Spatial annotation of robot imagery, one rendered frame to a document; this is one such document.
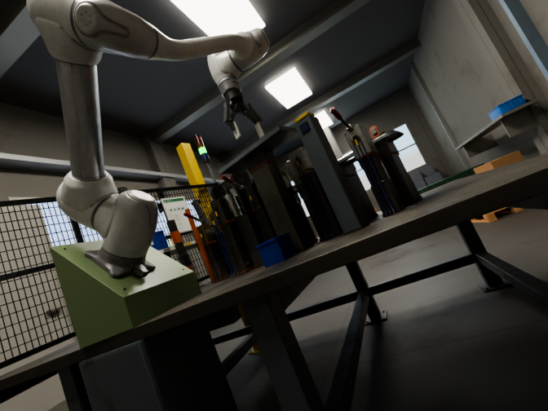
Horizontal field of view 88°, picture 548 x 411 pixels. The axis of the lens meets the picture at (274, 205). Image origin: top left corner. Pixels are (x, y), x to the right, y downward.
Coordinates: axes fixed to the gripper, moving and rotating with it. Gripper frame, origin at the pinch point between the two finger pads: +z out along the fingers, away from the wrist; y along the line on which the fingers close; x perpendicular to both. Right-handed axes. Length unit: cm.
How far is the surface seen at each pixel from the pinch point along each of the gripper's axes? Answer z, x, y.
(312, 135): 16.4, -26.3, 1.9
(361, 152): 27.3, -32.3, 18.6
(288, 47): -207, 108, 261
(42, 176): -131, 301, -28
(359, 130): 19.4, -34.8, 19.5
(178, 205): -15, 131, 28
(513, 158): 62, -40, 381
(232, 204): 18.6, 36.1, 5.8
